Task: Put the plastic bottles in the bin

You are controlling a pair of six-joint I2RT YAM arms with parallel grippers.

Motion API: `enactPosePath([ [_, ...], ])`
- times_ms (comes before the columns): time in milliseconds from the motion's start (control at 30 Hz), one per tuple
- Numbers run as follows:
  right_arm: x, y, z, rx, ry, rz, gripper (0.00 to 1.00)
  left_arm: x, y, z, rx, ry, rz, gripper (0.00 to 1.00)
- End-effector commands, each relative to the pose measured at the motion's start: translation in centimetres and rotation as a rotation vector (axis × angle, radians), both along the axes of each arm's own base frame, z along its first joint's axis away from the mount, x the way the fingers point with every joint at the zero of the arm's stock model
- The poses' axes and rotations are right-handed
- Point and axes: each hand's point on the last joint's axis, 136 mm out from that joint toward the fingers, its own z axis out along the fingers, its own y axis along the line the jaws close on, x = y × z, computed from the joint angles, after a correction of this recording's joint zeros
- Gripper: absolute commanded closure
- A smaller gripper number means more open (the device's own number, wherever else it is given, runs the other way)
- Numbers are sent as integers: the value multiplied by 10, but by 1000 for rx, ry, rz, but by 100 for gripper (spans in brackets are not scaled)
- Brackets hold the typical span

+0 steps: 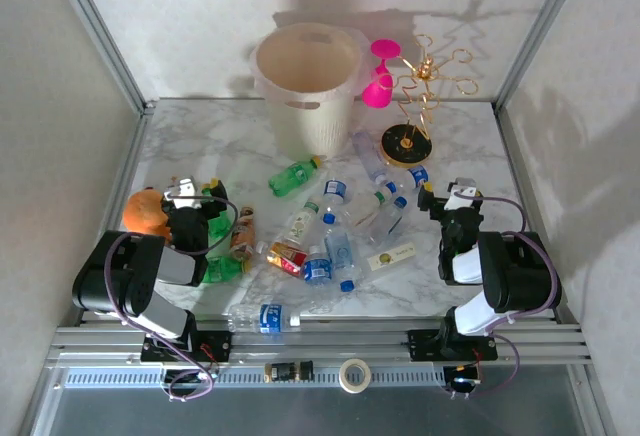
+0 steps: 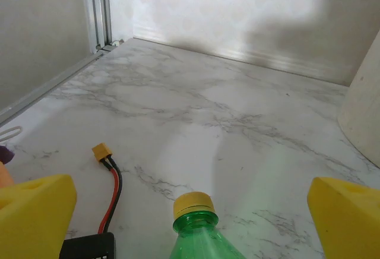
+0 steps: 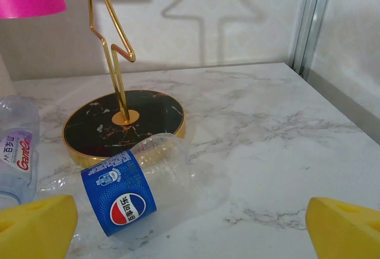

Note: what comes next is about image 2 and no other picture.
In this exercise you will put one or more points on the orange and purple toy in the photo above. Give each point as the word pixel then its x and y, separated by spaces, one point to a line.
pixel 4 176

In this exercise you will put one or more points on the aluminium frame rail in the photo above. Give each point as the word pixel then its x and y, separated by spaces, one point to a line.
pixel 44 88

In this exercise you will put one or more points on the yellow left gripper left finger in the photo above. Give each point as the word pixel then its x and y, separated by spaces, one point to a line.
pixel 32 220

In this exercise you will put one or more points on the white plastic bin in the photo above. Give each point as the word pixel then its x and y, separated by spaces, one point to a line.
pixel 365 116

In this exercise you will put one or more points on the black battery with red-black lead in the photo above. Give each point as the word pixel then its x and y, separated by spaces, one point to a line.
pixel 89 245

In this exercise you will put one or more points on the green bottle with yellow cap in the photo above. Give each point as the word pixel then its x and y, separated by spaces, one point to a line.
pixel 196 241

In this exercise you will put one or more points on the aluminium frame post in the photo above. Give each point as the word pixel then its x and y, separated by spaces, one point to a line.
pixel 98 9

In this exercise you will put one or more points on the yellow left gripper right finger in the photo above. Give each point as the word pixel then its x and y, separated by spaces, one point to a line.
pixel 350 223

